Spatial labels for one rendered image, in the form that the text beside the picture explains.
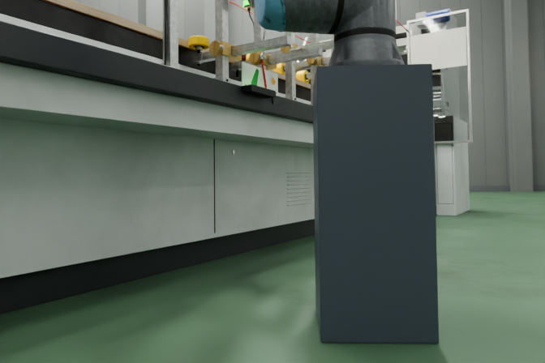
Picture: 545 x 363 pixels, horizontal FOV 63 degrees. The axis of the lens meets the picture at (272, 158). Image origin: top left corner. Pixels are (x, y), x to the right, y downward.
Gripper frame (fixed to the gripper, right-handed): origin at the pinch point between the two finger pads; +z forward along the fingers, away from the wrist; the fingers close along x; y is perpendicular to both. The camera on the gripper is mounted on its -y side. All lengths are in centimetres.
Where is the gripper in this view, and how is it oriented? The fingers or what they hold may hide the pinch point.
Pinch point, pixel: (254, 4)
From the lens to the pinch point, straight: 180.3
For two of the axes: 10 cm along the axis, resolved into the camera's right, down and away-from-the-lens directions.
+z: 0.1, 10.0, -0.4
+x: 8.4, -0.3, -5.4
